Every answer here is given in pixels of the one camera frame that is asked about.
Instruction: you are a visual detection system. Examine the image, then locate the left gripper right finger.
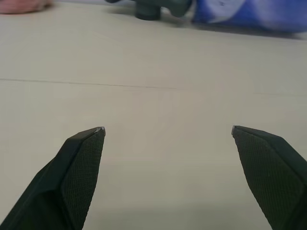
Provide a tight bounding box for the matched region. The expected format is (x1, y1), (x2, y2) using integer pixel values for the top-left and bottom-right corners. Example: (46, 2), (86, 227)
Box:
(231, 125), (307, 230)

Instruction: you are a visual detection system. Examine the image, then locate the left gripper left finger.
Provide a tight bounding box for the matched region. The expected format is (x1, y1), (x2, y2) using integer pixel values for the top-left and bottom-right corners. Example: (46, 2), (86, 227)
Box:
(0, 126), (106, 230)

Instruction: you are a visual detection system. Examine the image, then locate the large purple tissue pack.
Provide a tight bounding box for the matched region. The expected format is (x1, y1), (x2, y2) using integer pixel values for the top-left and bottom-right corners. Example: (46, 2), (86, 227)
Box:
(191, 0), (307, 33)

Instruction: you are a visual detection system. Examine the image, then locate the pink cloth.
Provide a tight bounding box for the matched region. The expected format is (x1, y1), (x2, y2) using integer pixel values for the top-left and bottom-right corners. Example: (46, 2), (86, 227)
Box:
(0, 0), (55, 15)

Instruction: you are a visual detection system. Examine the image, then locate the black handheld controller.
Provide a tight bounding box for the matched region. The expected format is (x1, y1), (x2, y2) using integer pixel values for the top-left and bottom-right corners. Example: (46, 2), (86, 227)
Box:
(105, 0), (194, 21)

